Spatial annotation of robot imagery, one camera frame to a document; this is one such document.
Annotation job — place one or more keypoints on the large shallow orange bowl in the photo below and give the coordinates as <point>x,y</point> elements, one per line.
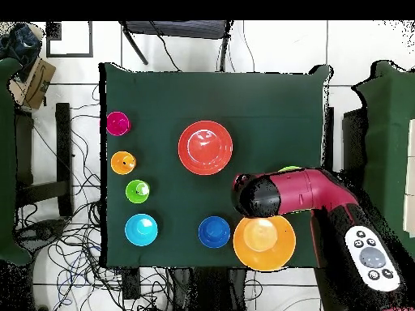
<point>205,147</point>

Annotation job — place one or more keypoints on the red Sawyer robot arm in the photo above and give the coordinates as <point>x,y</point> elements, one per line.
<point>298,191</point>

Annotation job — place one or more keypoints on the green bowl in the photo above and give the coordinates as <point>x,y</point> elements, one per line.
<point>289,168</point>

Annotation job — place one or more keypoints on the dark blue bowl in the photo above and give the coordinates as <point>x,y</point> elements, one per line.
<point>214,232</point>

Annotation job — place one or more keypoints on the large yellow bowl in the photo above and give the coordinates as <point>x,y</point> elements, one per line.
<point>264,246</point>

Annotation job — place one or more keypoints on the dark green tablecloth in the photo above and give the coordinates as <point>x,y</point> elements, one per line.
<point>194,97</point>

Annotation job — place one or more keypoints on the green cup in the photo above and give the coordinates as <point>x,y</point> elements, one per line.
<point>137,191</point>

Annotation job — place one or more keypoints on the light blue bowl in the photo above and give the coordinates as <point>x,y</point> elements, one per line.
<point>141,230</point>

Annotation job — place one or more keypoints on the orange cup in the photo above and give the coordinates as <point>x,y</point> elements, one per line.
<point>123,163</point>

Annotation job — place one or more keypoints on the black table stand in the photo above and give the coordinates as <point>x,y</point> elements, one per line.
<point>353,136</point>
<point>64,145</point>

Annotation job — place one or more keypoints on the pink cup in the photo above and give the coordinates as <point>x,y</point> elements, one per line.
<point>118,123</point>

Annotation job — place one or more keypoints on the black floor box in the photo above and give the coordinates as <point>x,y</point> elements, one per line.
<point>131,283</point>

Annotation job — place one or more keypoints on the green covered side table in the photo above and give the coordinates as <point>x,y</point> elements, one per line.
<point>6,162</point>
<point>385,129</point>

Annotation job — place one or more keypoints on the white board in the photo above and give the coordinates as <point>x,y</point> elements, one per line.
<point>410,178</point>

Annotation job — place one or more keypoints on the grey base foot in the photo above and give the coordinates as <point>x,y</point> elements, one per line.
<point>43,230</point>

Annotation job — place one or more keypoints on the cardboard box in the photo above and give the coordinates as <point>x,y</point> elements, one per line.
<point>39,84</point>

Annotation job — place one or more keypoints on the dark blue bag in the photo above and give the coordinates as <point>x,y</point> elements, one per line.
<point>21,43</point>

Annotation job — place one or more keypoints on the black square frame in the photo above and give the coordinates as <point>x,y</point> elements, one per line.
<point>90,39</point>

